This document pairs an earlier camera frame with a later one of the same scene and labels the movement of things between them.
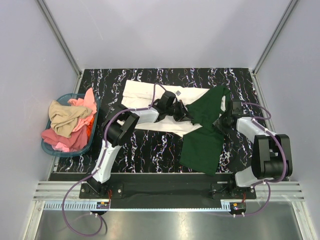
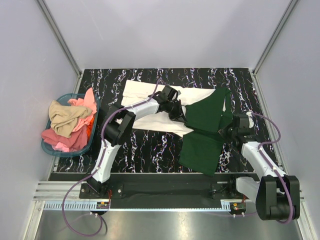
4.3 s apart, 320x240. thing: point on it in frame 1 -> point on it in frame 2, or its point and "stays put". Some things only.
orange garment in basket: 89,127 stays put
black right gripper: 218,123 -> 222,131
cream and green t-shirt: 203,142 stays put
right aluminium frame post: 289,11 stays put
